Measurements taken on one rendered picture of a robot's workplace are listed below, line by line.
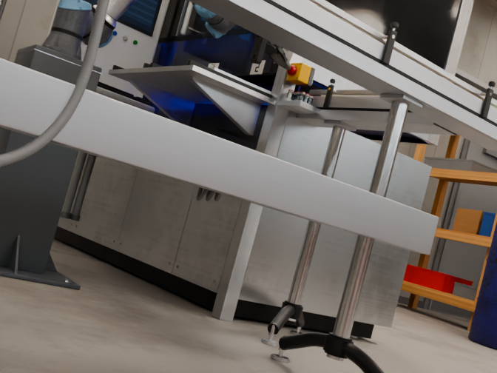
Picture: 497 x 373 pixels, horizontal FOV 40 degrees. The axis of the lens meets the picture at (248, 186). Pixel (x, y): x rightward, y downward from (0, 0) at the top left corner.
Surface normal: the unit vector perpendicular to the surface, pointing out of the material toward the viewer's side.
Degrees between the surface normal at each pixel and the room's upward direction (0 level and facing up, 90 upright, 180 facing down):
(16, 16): 90
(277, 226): 90
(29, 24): 90
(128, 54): 90
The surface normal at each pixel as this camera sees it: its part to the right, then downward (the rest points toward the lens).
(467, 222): -0.85, -0.26
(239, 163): 0.59, 0.11
